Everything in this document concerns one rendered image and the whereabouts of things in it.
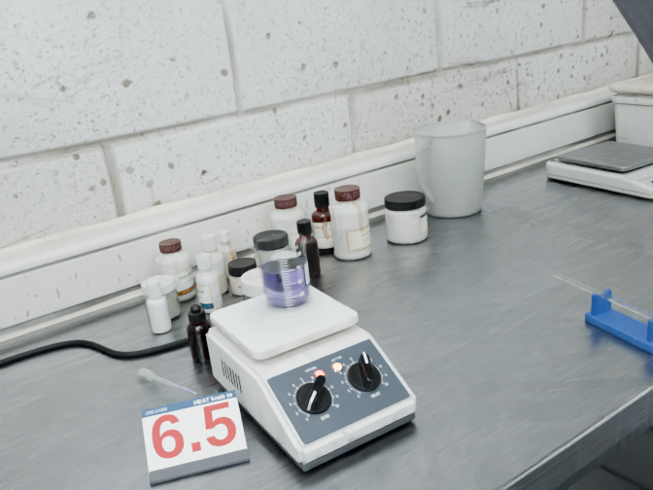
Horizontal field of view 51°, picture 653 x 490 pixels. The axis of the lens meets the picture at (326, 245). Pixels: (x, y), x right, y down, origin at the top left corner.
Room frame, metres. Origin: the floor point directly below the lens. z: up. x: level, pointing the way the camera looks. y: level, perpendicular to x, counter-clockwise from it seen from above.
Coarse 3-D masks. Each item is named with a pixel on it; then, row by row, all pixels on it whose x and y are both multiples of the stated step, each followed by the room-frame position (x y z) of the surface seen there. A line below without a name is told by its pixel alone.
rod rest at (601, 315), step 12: (600, 300) 0.72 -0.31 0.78; (588, 312) 0.72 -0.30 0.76; (600, 312) 0.72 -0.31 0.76; (612, 312) 0.72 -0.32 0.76; (600, 324) 0.70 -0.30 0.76; (612, 324) 0.69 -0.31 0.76; (624, 324) 0.69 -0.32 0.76; (636, 324) 0.68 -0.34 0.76; (648, 324) 0.64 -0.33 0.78; (624, 336) 0.67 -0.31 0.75; (636, 336) 0.65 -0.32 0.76; (648, 336) 0.64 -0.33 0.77; (648, 348) 0.64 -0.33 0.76
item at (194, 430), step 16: (224, 400) 0.58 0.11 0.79; (160, 416) 0.56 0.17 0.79; (176, 416) 0.56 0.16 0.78; (192, 416) 0.56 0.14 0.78; (208, 416) 0.56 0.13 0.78; (224, 416) 0.56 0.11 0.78; (160, 432) 0.55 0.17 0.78; (176, 432) 0.55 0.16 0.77; (192, 432) 0.55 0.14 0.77; (208, 432) 0.55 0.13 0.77; (224, 432) 0.55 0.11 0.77; (240, 432) 0.55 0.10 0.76; (160, 448) 0.54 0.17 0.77; (176, 448) 0.54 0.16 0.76; (192, 448) 0.54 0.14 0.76; (208, 448) 0.54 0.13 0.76
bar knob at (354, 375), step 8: (360, 360) 0.57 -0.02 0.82; (368, 360) 0.57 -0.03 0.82; (352, 368) 0.57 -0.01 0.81; (360, 368) 0.57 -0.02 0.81; (368, 368) 0.56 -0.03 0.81; (376, 368) 0.58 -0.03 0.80; (352, 376) 0.57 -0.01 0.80; (360, 376) 0.57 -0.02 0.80; (368, 376) 0.55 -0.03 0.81; (376, 376) 0.57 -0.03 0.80; (352, 384) 0.56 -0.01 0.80; (360, 384) 0.56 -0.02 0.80; (368, 384) 0.55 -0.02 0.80; (376, 384) 0.56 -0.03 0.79
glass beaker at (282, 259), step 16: (272, 240) 0.69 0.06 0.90; (288, 240) 0.69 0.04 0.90; (304, 240) 0.67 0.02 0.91; (272, 256) 0.65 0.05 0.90; (288, 256) 0.65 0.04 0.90; (304, 256) 0.66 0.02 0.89; (272, 272) 0.65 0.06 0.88; (288, 272) 0.65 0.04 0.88; (304, 272) 0.66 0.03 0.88; (272, 288) 0.65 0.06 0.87; (288, 288) 0.65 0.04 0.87; (304, 288) 0.66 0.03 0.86; (272, 304) 0.65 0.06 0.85; (288, 304) 0.65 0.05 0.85; (304, 304) 0.65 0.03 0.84
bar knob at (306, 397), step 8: (320, 376) 0.55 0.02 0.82; (304, 384) 0.55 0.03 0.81; (312, 384) 0.55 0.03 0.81; (320, 384) 0.54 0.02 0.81; (304, 392) 0.54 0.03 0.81; (312, 392) 0.53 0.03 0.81; (320, 392) 0.53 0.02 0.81; (328, 392) 0.55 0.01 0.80; (296, 400) 0.54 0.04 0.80; (304, 400) 0.54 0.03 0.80; (312, 400) 0.52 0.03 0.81; (320, 400) 0.54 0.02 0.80; (328, 400) 0.54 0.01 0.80; (304, 408) 0.53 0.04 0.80; (312, 408) 0.53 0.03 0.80; (320, 408) 0.53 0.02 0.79
